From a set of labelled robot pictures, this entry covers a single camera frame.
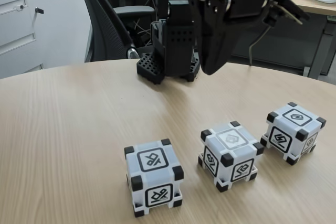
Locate white cube overlapping-squares symbol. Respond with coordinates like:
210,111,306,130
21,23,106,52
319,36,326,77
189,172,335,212
197,121,265,193

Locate white cube zigzag-diamond symbol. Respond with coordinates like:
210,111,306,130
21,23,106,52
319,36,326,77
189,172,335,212
260,101,328,166

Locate tangled cables under desk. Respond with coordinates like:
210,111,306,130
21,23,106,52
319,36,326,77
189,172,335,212
132,18,154,48

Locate black gripper-mounted camera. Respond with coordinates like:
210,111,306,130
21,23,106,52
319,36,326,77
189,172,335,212
267,0,310,28

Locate white filing cabinet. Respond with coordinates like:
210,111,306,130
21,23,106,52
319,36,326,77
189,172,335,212
0,0,94,80

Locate grey camera cable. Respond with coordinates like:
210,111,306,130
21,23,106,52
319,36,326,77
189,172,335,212
248,23,272,67

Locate grey metal desk leg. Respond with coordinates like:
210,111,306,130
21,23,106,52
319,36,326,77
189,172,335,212
303,15,329,80

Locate black mesh office chair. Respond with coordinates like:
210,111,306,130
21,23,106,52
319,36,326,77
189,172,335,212
70,0,156,63

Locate white cube crossed-shape symbol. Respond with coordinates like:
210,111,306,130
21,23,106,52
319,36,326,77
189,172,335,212
123,138,184,211

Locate wooden office desk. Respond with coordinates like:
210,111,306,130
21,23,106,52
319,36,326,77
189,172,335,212
96,0,336,80

